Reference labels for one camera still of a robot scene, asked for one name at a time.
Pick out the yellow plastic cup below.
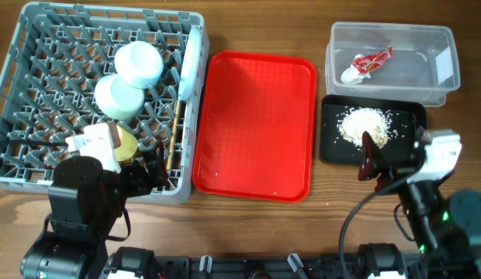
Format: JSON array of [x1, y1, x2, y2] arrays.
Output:
[[114, 126, 137, 162]]

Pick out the rice and peanut leftovers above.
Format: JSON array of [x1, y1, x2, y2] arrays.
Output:
[[337, 108, 399, 149]]

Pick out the wooden chopstick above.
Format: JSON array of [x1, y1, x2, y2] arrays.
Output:
[[166, 101, 181, 171]]

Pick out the light green bowl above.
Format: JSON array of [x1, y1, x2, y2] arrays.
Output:
[[94, 74, 144, 120]]

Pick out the red snack wrapper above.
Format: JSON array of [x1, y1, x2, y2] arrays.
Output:
[[351, 47, 393, 74]]

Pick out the light blue bowl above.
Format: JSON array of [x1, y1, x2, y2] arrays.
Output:
[[114, 41, 164, 89]]

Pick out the light blue plate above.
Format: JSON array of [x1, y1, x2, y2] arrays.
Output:
[[178, 26, 202, 101]]

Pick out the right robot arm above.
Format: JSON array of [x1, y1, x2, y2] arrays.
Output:
[[358, 129, 481, 278]]

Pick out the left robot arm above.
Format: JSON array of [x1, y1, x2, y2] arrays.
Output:
[[20, 143, 168, 279]]

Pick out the black waste tray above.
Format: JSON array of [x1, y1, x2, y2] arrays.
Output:
[[320, 95, 427, 165]]

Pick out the grey dishwasher rack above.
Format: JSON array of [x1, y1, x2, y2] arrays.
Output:
[[0, 2, 209, 204]]

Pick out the red plastic tray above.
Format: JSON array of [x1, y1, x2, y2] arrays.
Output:
[[192, 50, 318, 203]]

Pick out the clear plastic bin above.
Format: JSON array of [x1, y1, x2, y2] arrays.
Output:
[[325, 22, 461, 107]]

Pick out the white label sticker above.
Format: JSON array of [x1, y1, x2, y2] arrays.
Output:
[[435, 47, 454, 84]]

